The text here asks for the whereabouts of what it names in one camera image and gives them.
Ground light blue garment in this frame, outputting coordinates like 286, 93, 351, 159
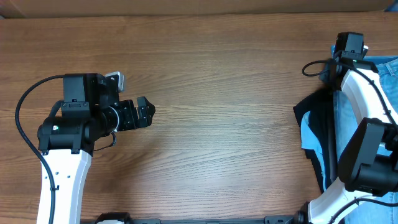
300, 111, 327, 192

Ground light blue denim jeans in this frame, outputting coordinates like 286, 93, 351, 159
329, 45, 398, 224

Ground cardboard panel behind table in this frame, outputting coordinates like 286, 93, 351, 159
1, 0, 393, 18

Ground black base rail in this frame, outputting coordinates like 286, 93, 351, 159
91, 212, 308, 224

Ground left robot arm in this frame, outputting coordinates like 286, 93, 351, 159
37, 72, 155, 223

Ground black garment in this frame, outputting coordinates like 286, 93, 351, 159
293, 88, 338, 188

